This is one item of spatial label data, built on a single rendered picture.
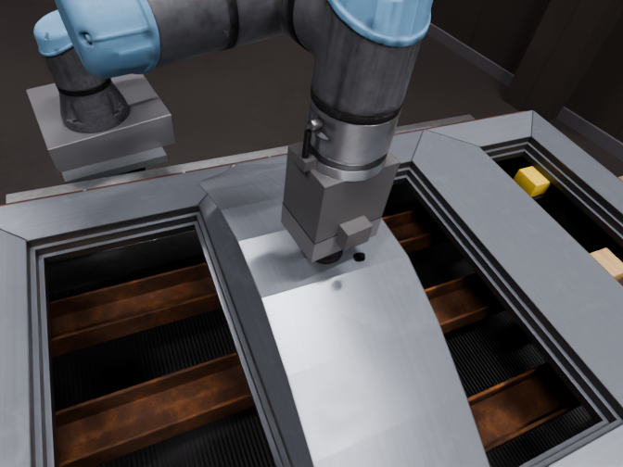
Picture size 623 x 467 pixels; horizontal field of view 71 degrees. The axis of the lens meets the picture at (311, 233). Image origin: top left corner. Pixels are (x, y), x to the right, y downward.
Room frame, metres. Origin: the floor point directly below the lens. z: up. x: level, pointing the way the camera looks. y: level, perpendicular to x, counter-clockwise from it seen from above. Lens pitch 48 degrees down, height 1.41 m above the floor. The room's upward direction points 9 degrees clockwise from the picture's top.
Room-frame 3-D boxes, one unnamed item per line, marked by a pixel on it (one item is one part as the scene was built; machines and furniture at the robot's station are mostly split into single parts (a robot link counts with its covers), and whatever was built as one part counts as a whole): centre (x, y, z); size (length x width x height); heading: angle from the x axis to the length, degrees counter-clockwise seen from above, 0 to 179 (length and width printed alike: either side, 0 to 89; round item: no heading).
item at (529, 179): (0.83, -0.49, 0.79); 0.06 x 0.05 x 0.04; 30
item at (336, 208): (0.31, -0.02, 1.12); 0.10 x 0.09 x 0.16; 39
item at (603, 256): (0.59, -0.58, 0.79); 0.06 x 0.05 x 0.04; 30
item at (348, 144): (0.32, -0.02, 1.20); 0.08 x 0.08 x 0.05
